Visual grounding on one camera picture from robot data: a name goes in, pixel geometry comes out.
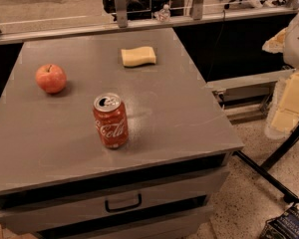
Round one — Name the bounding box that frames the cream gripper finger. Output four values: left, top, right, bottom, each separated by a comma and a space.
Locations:
262, 29, 286, 54
264, 70, 299, 139

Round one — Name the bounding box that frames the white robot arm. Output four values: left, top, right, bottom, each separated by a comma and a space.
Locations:
262, 12, 299, 139

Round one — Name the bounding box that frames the red apple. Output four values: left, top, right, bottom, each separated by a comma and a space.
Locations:
35, 64, 67, 94

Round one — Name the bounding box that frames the black tripod stand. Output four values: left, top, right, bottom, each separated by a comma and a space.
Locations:
233, 112, 299, 204

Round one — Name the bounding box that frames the clear plastic water bottle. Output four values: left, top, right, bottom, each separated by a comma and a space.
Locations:
154, 4, 170, 22

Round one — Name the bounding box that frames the dark printed bag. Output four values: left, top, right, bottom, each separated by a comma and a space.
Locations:
259, 202, 299, 239

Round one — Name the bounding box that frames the yellow sponge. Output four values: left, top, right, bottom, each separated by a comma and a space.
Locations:
121, 46, 156, 67

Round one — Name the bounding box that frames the red Coca-Cola can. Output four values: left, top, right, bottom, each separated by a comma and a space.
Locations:
93, 93, 129, 148

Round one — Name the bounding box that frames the grey drawer cabinet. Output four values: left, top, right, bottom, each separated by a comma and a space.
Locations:
0, 29, 242, 239

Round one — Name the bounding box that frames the metal railing frame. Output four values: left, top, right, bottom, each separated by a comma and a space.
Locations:
0, 0, 299, 45

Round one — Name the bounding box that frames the black drawer handle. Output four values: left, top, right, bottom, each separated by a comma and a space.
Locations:
105, 193, 143, 213

